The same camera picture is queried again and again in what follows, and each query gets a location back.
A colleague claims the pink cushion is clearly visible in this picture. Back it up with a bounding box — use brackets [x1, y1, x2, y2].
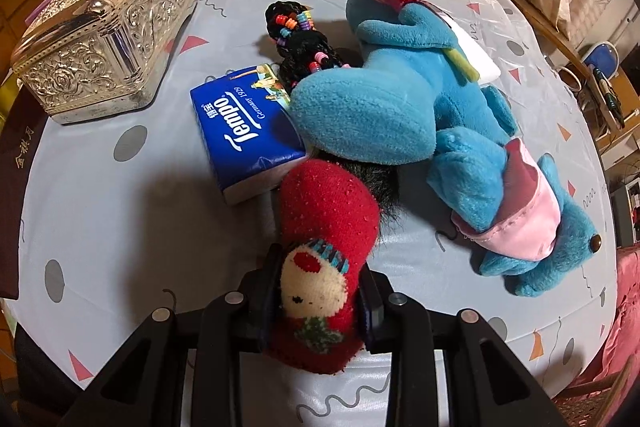
[574, 244, 639, 400]

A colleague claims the blue plush toy with lollipop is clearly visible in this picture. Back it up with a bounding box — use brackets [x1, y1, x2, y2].
[290, 0, 518, 165]

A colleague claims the patterned plastic tablecloth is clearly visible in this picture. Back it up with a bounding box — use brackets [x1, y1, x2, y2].
[1, 0, 617, 395]

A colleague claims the blue Tempo tissue pack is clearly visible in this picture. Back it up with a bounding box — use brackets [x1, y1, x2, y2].
[190, 64, 309, 205]

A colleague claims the black braided wig with beads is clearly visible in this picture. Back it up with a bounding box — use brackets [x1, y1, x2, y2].
[265, 1, 400, 223]

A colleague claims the red knitted sock doll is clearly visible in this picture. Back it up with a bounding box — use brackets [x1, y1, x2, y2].
[270, 159, 380, 375]

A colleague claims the blue teddy with pink shirt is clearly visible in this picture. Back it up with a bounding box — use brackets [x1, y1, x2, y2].
[427, 127, 602, 297]

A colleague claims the wooden side table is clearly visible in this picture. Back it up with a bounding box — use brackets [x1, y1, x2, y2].
[511, 0, 639, 152]

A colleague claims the ornate silver tissue box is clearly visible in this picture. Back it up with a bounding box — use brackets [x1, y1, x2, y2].
[11, 0, 196, 124]

